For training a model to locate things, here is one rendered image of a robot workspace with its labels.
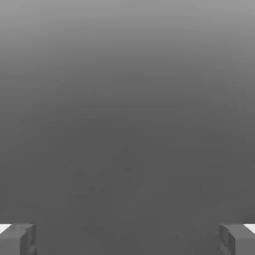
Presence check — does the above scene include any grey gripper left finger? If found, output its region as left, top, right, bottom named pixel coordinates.
left=0, top=223, right=38, bottom=255

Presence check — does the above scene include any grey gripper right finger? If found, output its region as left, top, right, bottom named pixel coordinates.
left=218, top=223, right=255, bottom=255

